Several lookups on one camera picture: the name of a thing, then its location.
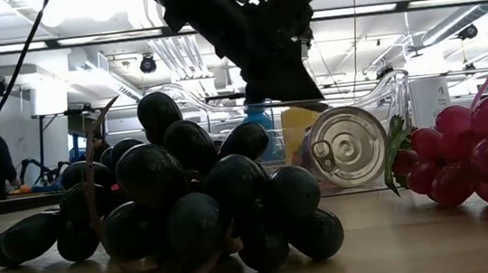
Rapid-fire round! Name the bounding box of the yellow squeeze bottle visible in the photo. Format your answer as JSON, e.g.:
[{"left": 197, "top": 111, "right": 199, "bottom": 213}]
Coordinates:
[{"left": 279, "top": 104, "right": 319, "bottom": 167}]

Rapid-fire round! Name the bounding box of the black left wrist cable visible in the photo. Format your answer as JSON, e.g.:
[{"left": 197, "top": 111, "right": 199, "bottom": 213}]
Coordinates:
[{"left": 0, "top": 0, "right": 65, "bottom": 122}]

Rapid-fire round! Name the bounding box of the blue squeeze bottle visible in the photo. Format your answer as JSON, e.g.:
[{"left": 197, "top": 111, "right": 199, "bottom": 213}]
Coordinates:
[{"left": 240, "top": 103, "right": 282, "bottom": 165}]

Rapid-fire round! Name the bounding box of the dark background bench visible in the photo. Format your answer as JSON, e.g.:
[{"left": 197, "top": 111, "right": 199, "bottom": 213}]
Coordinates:
[{"left": 0, "top": 189, "right": 69, "bottom": 219}]

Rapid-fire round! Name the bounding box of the clear plastic bin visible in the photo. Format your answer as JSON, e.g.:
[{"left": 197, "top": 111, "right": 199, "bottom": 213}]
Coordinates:
[{"left": 143, "top": 59, "right": 421, "bottom": 215}]

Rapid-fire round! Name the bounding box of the red toy grape bunch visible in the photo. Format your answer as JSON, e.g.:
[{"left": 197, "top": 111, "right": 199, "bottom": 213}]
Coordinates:
[{"left": 376, "top": 96, "right": 488, "bottom": 231}]

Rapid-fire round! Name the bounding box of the black horizontal crossbar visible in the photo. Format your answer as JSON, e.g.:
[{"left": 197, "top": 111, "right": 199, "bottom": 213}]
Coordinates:
[{"left": 0, "top": 0, "right": 488, "bottom": 55}]

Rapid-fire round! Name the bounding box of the dark toy grape bunch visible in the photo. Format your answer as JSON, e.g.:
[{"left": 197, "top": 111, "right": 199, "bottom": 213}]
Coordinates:
[{"left": 0, "top": 71, "right": 350, "bottom": 273}]

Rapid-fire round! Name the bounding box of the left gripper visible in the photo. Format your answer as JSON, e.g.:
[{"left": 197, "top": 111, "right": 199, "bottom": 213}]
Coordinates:
[{"left": 159, "top": 0, "right": 334, "bottom": 129}]

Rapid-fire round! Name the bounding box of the white box with logo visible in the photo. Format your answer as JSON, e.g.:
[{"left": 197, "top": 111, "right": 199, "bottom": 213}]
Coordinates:
[{"left": 408, "top": 74, "right": 454, "bottom": 129}]

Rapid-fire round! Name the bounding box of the gold tin can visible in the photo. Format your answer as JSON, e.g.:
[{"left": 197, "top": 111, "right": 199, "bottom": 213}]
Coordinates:
[{"left": 304, "top": 102, "right": 393, "bottom": 193}]

